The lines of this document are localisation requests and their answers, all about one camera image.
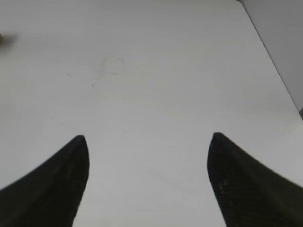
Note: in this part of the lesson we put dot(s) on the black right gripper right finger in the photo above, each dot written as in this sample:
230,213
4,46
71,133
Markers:
248,193

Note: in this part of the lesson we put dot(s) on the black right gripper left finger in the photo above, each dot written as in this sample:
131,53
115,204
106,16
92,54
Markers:
49,195

